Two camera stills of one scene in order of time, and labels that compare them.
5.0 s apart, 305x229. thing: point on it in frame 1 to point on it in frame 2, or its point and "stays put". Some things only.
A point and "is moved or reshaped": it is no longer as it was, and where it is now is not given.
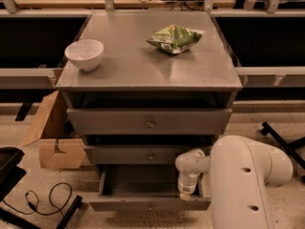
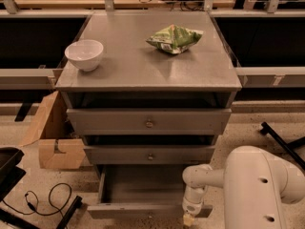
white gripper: (186, 182) to (192, 206)
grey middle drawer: (134, 155) stays put
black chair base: (10, 173) stays put
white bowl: (86, 53) stays put
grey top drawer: (149, 120) stays put
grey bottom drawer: (146, 188) is moved or reshaped
